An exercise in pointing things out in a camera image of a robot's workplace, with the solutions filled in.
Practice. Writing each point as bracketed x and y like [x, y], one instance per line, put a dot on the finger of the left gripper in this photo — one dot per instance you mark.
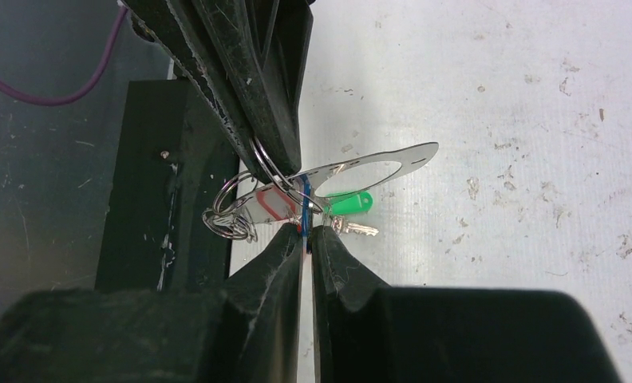
[263, 47]
[178, 28]

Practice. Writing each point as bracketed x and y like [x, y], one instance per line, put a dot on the key with red tag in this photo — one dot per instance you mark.
[267, 205]

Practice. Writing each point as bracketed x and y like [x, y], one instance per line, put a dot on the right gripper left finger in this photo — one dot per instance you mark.
[243, 330]

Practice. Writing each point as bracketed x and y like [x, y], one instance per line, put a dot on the key with blue tag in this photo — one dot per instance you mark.
[306, 223]

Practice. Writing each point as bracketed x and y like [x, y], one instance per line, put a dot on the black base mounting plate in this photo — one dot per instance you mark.
[172, 160]

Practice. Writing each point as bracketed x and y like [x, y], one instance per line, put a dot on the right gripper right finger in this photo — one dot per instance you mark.
[366, 330]

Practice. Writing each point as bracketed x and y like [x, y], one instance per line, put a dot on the key with green tag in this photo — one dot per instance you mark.
[337, 215]

